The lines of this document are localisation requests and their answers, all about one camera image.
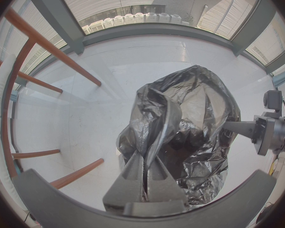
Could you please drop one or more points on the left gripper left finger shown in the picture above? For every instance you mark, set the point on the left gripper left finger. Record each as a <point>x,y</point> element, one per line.
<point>128,182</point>

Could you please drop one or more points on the black plastic bag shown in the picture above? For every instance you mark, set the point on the black plastic bag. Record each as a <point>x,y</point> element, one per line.
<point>192,174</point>

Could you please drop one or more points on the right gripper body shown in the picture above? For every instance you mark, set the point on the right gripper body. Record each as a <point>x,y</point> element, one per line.
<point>268,134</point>

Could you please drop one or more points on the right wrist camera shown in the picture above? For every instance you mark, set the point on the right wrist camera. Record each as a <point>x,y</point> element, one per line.
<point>273,101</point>

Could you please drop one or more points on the white cushioned wooden chair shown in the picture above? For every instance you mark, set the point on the white cushioned wooden chair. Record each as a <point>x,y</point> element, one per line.
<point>61,54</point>

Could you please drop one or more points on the window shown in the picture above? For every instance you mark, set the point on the window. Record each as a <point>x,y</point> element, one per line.
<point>59,20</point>

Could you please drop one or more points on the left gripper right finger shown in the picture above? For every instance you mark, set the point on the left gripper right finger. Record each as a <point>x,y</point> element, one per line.
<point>163,186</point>

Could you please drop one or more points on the blue-green curtain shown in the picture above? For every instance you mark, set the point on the blue-green curtain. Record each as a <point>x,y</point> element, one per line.
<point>15,96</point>
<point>283,78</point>

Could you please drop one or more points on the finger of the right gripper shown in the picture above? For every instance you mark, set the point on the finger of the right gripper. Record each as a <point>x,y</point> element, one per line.
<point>244,129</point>

